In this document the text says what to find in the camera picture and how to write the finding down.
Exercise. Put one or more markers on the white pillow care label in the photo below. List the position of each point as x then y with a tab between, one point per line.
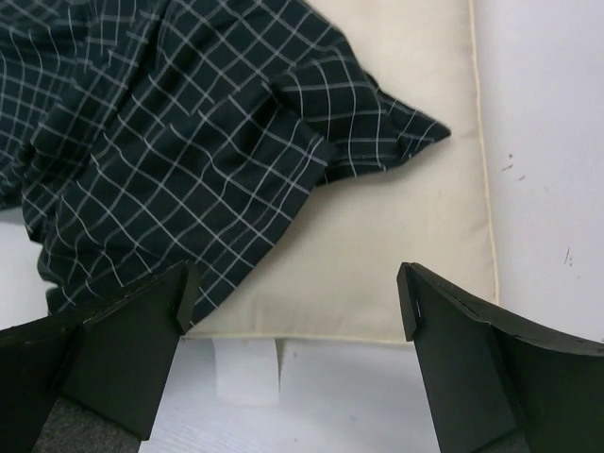
247	371

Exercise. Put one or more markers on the cream white pillow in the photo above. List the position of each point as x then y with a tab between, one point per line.
332	276

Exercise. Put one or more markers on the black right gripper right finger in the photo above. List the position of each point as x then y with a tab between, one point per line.
496	381

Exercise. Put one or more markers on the dark plaid pillowcase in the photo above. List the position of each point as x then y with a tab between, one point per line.
139	134

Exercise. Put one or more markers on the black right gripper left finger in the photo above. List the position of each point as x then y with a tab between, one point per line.
91	379

